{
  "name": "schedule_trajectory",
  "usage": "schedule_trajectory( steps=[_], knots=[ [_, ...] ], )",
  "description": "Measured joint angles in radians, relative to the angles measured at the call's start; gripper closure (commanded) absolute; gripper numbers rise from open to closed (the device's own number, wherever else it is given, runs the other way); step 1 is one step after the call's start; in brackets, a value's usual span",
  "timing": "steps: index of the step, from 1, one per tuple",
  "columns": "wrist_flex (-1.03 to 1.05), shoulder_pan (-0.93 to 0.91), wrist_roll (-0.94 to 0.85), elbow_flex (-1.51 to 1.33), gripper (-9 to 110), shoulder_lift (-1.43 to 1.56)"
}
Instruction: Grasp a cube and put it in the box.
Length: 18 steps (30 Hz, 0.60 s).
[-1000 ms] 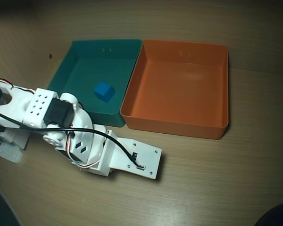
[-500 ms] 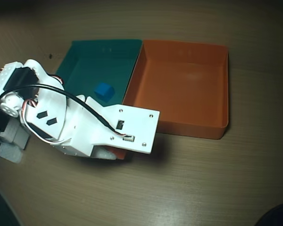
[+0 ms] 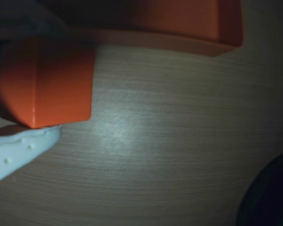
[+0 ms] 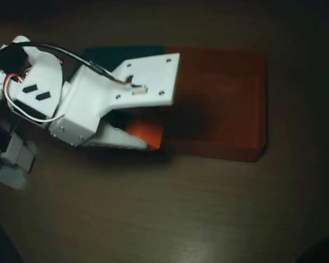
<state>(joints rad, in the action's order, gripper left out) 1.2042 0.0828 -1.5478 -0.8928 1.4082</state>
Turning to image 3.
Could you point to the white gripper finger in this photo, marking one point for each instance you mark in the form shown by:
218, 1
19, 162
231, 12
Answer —
44, 26
14, 150

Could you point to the orange cube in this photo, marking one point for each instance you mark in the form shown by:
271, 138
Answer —
52, 82

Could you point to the orange plastic box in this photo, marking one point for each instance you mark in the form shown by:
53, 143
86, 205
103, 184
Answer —
179, 21

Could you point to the dark round object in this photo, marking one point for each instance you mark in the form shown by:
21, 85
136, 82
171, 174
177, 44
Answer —
271, 195

